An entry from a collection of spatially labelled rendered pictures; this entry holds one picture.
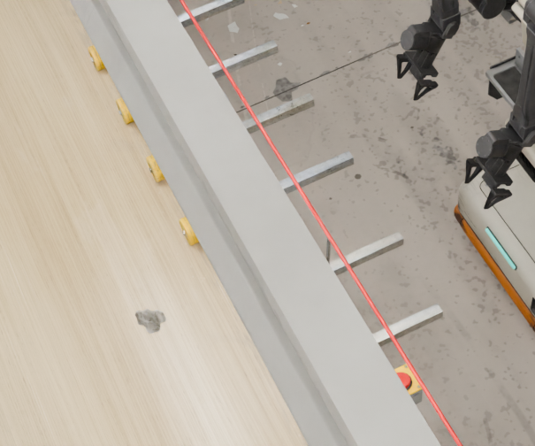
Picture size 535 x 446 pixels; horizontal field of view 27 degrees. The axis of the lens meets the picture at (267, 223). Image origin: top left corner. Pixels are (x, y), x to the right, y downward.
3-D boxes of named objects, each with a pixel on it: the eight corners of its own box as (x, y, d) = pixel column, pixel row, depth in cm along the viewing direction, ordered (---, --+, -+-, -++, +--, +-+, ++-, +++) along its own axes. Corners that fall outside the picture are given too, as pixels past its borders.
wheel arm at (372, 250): (397, 238, 314) (397, 229, 310) (403, 247, 312) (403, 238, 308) (259, 302, 306) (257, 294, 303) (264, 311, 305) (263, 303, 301)
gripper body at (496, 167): (492, 188, 288) (508, 167, 283) (472, 161, 294) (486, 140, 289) (510, 187, 292) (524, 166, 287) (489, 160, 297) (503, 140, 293)
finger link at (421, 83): (409, 105, 316) (424, 80, 310) (397, 88, 320) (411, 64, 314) (428, 104, 320) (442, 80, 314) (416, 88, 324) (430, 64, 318)
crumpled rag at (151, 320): (171, 319, 297) (169, 314, 295) (154, 336, 294) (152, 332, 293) (147, 301, 301) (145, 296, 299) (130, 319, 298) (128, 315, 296)
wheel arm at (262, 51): (273, 45, 346) (272, 37, 343) (278, 53, 344) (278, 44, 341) (126, 107, 337) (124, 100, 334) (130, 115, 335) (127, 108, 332)
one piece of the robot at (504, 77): (525, 82, 333) (532, 32, 315) (578, 146, 317) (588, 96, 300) (479, 103, 330) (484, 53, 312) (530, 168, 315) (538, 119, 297)
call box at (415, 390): (407, 378, 254) (407, 362, 247) (422, 403, 250) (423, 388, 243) (379, 391, 253) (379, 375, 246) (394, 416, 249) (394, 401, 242)
